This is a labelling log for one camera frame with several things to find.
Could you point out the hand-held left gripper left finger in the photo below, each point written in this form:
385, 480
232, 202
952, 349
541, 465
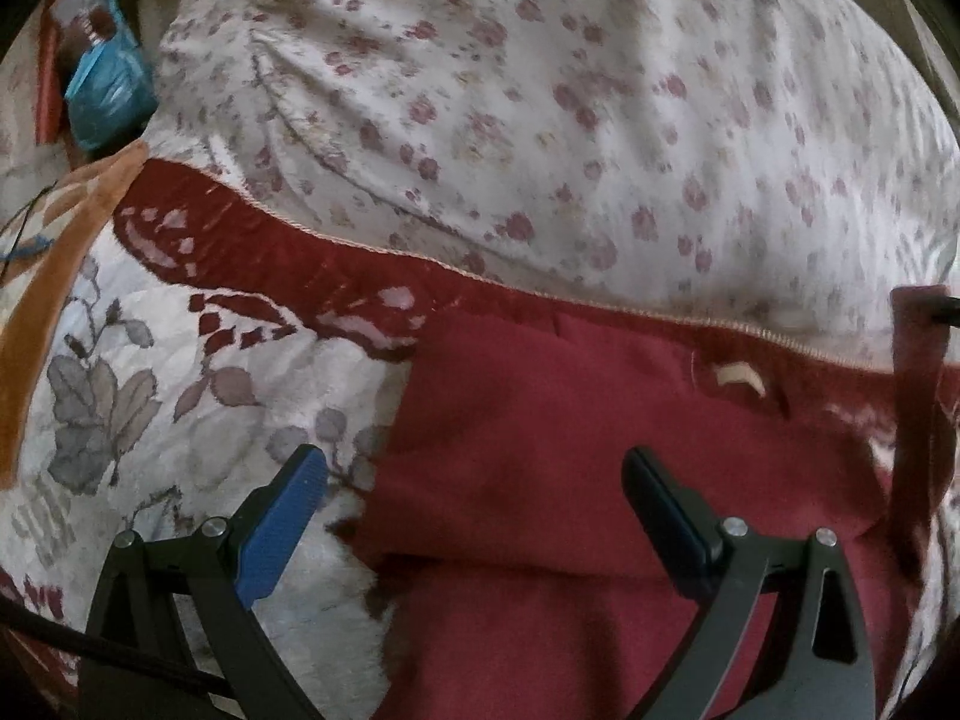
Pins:
281, 532

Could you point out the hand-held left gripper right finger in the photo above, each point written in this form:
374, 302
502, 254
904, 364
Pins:
667, 510

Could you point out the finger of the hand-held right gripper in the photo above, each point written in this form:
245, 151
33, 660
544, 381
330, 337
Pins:
945, 316

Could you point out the dark red garment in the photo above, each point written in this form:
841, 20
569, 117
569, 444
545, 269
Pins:
525, 427

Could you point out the red and white floral blanket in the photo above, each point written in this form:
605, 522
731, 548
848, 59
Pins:
150, 390

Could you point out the orange cloth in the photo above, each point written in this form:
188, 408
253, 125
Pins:
45, 300

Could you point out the floral white pillow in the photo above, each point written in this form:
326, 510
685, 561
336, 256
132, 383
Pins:
562, 90

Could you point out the blue plastic bag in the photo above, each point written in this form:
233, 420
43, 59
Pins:
105, 82

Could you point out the red wooden furniture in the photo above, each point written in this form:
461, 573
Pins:
49, 90

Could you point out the clear plastic bag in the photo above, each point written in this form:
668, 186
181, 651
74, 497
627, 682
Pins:
82, 15

